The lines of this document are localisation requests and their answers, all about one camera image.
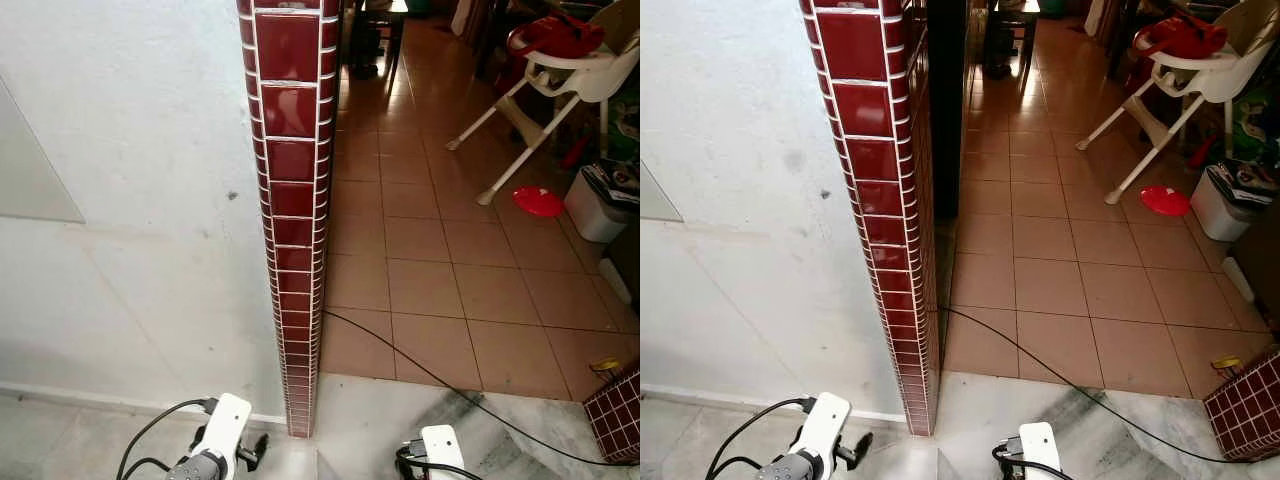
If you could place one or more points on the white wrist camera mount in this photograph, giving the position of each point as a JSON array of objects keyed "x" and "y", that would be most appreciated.
[
  {"x": 1040, "y": 448},
  {"x": 228, "y": 420},
  {"x": 826, "y": 418},
  {"x": 442, "y": 450}
]

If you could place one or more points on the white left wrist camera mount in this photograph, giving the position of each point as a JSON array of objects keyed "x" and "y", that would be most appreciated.
[
  {"x": 228, "y": 420},
  {"x": 826, "y": 418}
]

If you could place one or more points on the red plastic plate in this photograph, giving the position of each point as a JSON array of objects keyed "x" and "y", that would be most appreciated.
[
  {"x": 539, "y": 202},
  {"x": 1165, "y": 201}
]

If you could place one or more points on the small red object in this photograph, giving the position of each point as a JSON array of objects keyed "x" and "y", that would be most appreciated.
[
  {"x": 575, "y": 153},
  {"x": 1203, "y": 151}
]

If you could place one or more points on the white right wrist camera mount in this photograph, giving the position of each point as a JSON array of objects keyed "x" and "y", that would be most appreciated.
[
  {"x": 442, "y": 450},
  {"x": 1040, "y": 448}
]

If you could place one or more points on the dark wooden stool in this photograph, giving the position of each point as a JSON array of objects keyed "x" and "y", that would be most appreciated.
[
  {"x": 380, "y": 30},
  {"x": 1012, "y": 30}
]

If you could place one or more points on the white baby high chair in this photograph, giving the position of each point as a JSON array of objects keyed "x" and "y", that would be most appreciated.
[
  {"x": 585, "y": 78},
  {"x": 1205, "y": 78}
]

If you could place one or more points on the dark door edge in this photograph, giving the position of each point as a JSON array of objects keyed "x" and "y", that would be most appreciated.
[{"x": 946, "y": 100}]

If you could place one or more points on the magazines in bin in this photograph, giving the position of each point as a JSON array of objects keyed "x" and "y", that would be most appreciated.
[
  {"x": 615, "y": 178},
  {"x": 1248, "y": 178}
]

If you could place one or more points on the small white floor object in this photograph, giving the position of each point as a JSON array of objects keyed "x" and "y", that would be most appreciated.
[
  {"x": 1239, "y": 280},
  {"x": 615, "y": 282}
]

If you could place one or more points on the green packages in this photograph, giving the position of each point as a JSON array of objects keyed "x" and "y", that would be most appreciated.
[
  {"x": 626, "y": 125},
  {"x": 1260, "y": 125}
]

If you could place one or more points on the dark red tiled ledge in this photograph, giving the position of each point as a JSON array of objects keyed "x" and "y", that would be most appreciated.
[
  {"x": 1248, "y": 405},
  {"x": 618, "y": 415}
]

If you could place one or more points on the dark red tiled pillar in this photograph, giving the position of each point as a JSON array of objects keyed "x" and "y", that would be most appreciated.
[
  {"x": 290, "y": 150},
  {"x": 870, "y": 160}
]

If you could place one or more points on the white plastic bin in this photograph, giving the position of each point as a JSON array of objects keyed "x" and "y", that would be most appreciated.
[
  {"x": 1218, "y": 210},
  {"x": 592, "y": 212}
]

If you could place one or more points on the small gold tin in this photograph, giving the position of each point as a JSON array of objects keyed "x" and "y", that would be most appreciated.
[
  {"x": 1227, "y": 365},
  {"x": 605, "y": 367}
]

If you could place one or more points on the red bag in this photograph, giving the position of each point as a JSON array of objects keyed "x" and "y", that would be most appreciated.
[
  {"x": 555, "y": 38},
  {"x": 1180, "y": 38}
]

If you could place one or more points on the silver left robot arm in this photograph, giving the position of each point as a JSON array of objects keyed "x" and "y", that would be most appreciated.
[
  {"x": 790, "y": 468},
  {"x": 196, "y": 468}
]

